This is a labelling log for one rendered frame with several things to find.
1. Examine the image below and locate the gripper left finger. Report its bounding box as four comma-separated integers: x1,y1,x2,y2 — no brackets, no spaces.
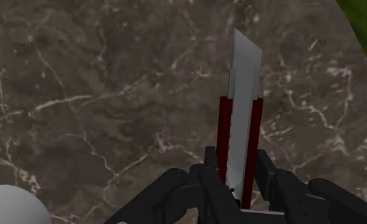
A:
103,146,243,224

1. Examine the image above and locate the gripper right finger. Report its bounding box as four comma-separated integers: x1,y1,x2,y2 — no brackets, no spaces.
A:
253,148,367,224

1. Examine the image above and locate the red box cutter knife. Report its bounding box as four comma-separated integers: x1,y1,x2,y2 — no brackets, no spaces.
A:
215,27,264,210

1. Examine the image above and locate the white round object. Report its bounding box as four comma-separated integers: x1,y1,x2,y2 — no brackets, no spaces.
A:
0,184,53,224

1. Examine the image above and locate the green rounded object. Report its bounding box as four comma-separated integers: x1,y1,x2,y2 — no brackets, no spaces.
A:
335,0,367,75

